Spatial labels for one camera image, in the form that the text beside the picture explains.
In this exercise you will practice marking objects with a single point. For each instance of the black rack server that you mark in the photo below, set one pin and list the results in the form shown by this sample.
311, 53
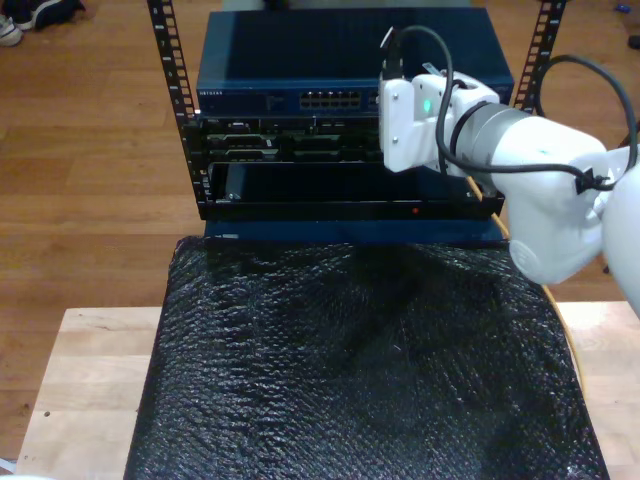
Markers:
275, 142

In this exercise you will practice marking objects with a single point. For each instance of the small blue object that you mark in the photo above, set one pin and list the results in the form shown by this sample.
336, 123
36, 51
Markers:
622, 8

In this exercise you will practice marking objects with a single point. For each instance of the black bubble wrap mat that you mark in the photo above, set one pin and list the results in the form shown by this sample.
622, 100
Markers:
300, 400

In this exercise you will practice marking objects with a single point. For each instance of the white sneaker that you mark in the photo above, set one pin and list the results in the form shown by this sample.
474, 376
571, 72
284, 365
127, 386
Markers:
9, 32

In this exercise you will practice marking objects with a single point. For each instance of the small white strip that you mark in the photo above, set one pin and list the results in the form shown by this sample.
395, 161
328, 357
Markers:
6, 465

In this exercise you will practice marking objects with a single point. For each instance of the blue network switch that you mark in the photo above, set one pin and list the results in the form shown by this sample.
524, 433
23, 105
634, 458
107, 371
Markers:
300, 50

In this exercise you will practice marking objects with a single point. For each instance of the black perforated rack post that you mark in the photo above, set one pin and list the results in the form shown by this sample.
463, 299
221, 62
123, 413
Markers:
170, 50
542, 30

